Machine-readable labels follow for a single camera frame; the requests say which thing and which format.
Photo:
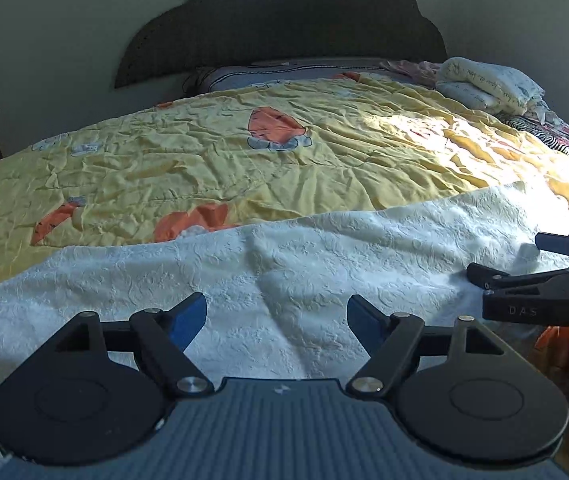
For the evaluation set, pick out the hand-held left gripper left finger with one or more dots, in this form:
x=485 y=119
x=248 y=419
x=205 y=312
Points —
x=188 y=316

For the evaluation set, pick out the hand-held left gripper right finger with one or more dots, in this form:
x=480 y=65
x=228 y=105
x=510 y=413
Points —
x=366 y=316

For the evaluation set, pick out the white textured towel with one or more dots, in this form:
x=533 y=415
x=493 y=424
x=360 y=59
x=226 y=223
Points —
x=289 y=260

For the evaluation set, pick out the zebra striped cloth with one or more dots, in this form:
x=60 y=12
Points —
x=559 y=137

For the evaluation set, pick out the yellow printed quilt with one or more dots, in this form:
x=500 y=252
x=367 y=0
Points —
x=214 y=160

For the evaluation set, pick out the folded white printed quilt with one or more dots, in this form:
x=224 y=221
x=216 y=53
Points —
x=489 y=85

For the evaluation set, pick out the pink patterned cloth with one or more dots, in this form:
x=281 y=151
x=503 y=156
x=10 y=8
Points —
x=412 y=69

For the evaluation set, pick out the grey-blue pillow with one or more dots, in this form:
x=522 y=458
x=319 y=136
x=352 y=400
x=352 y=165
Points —
x=274 y=77

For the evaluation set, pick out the dark padded headboard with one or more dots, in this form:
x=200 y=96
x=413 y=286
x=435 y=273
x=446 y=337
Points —
x=284 y=15

